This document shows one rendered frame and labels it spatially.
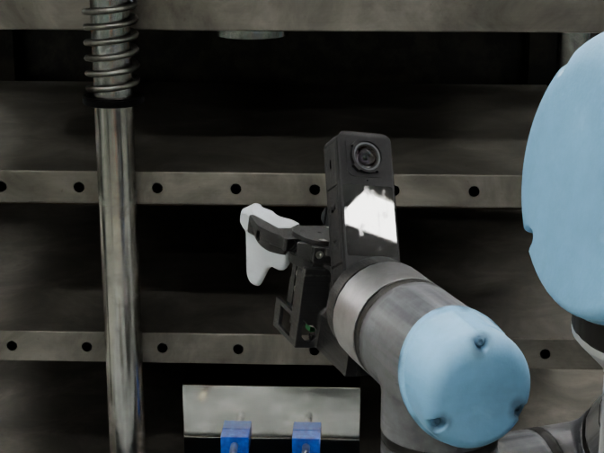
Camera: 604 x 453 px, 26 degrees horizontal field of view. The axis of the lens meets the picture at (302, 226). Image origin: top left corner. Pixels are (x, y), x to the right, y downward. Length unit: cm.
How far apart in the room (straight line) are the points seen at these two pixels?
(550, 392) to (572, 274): 193
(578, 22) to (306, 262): 101
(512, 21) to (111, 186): 61
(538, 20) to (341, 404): 64
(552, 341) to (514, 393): 120
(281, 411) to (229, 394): 8
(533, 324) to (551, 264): 150
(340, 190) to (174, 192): 100
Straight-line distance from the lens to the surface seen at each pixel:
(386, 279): 87
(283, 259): 101
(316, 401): 200
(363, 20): 188
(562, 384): 249
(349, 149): 95
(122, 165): 187
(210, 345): 199
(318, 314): 97
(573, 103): 53
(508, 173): 191
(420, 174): 190
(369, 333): 84
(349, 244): 92
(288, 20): 188
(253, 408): 201
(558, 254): 54
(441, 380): 77
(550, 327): 203
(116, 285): 192
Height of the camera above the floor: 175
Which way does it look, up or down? 16 degrees down
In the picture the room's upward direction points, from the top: straight up
